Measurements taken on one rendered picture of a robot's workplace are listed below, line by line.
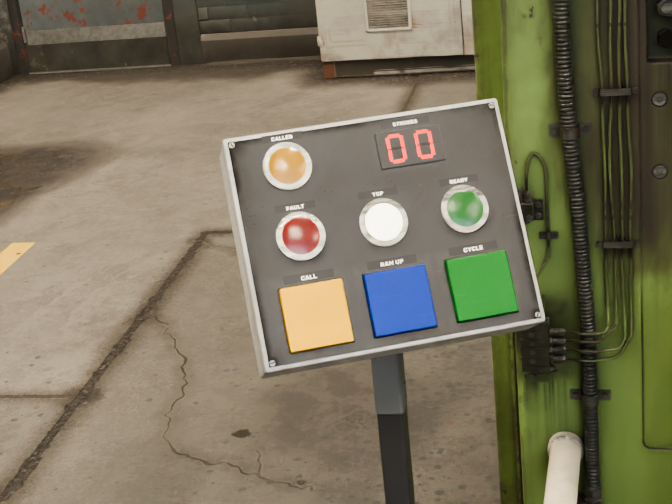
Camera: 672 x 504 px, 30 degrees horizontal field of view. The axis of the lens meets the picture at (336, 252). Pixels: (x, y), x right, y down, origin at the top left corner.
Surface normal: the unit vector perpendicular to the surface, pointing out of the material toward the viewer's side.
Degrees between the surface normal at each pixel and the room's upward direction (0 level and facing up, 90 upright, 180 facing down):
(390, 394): 90
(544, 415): 90
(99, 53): 90
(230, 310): 0
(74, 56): 90
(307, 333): 60
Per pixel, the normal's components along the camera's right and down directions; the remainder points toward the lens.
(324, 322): 0.14, -0.18
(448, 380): -0.10, -0.93
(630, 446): -0.22, 0.36
